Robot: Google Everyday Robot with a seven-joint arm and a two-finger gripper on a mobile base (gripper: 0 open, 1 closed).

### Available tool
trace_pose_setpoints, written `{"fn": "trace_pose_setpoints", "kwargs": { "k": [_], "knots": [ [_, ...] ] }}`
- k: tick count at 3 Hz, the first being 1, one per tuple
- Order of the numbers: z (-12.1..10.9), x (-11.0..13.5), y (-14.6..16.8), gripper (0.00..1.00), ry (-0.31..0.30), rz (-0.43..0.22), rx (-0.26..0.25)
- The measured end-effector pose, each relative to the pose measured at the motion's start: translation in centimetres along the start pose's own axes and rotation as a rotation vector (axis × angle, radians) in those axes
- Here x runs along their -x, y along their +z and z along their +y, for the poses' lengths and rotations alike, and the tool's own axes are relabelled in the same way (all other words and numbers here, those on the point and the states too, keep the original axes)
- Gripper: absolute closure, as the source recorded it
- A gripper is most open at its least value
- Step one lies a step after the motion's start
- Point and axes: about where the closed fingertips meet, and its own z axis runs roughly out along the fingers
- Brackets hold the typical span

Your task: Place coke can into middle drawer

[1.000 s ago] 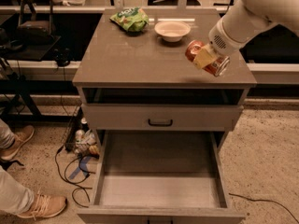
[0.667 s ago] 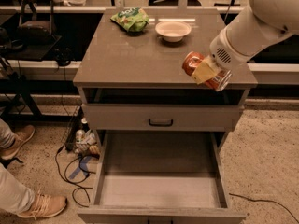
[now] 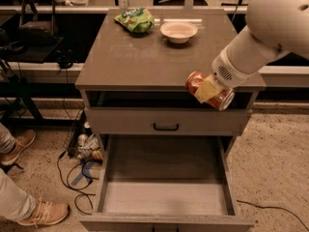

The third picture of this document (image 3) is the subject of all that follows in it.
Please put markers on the grey drawer cabinet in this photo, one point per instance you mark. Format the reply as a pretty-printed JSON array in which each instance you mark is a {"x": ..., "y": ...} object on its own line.
[{"x": 150, "y": 72}]

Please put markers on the beige trouser leg near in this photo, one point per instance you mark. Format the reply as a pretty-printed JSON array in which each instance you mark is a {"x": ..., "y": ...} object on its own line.
[{"x": 15, "y": 203}]

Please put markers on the pile of snack items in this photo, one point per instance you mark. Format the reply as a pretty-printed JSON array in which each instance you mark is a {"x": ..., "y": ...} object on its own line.
[{"x": 87, "y": 145}]

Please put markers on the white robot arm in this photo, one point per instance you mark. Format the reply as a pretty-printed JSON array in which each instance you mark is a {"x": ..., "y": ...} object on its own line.
[{"x": 274, "y": 28}]

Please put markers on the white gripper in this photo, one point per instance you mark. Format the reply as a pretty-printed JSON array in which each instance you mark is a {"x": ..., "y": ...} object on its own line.
[{"x": 224, "y": 71}]

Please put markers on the closed top drawer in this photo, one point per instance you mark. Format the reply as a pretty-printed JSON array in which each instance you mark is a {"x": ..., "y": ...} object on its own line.
[{"x": 114, "y": 120}]

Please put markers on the beige trouser leg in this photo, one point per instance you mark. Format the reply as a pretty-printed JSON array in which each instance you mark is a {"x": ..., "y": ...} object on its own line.
[
  {"x": 15, "y": 203},
  {"x": 7, "y": 141}
]

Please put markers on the black headphones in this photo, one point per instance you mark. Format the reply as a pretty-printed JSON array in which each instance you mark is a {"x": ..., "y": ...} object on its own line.
[{"x": 65, "y": 59}]

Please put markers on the tan sneaker near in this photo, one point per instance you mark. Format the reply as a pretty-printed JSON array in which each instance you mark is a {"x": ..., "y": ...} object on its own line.
[{"x": 46, "y": 213}]

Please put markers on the tan sneaker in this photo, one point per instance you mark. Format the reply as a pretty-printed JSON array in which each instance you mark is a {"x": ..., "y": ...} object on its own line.
[
  {"x": 46, "y": 213},
  {"x": 21, "y": 143}
]

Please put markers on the green chip bag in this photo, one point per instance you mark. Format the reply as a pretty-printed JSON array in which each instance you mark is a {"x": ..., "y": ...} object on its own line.
[{"x": 138, "y": 20}]

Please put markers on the black bag on shelf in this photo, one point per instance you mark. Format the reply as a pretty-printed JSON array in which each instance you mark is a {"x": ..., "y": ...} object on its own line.
[{"x": 36, "y": 32}]

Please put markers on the tan sneaker far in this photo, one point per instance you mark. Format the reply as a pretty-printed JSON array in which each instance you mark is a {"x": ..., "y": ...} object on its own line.
[{"x": 21, "y": 143}]

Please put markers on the open middle drawer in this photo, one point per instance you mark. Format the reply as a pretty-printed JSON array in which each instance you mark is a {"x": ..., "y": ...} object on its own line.
[{"x": 165, "y": 184}]

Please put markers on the white bowl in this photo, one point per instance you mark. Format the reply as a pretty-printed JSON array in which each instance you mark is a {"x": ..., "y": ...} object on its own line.
[{"x": 178, "y": 32}]

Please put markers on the red soda can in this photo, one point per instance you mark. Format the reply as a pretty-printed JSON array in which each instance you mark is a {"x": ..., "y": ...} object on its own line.
[{"x": 220, "y": 101}]

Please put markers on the beige trouser leg far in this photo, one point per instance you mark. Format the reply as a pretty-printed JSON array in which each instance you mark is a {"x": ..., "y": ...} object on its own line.
[{"x": 7, "y": 141}]

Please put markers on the black drawer handle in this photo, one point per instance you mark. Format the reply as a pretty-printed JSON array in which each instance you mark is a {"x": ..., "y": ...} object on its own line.
[{"x": 157, "y": 127}]

